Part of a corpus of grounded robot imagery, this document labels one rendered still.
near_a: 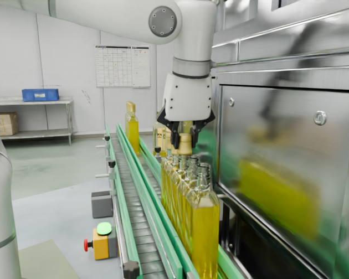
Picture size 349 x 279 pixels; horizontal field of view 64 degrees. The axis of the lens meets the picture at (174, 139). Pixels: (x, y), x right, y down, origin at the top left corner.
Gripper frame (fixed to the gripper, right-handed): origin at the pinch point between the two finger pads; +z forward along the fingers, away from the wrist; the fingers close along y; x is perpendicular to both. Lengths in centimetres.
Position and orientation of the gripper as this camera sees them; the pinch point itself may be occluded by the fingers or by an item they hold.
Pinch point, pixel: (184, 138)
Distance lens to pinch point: 63.9
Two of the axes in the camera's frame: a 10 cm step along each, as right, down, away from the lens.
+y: -9.7, 0.5, -2.5
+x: 2.5, 4.6, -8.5
